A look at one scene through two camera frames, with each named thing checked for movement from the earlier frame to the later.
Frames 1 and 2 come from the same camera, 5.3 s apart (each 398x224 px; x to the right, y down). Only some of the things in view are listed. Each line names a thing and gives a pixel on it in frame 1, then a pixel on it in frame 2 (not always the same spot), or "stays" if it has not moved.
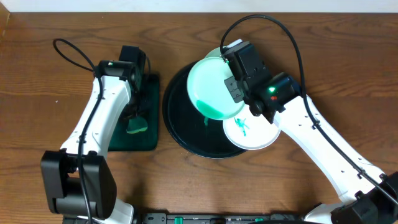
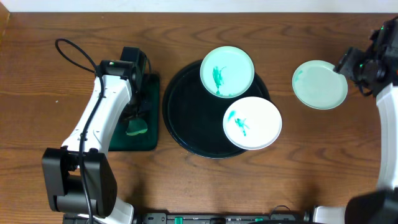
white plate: (250, 132) stays
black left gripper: (137, 109) stays
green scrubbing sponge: (136, 125) stays
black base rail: (195, 218) stays
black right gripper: (244, 95) → (347, 65)
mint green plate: (207, 89) → (317, 84)
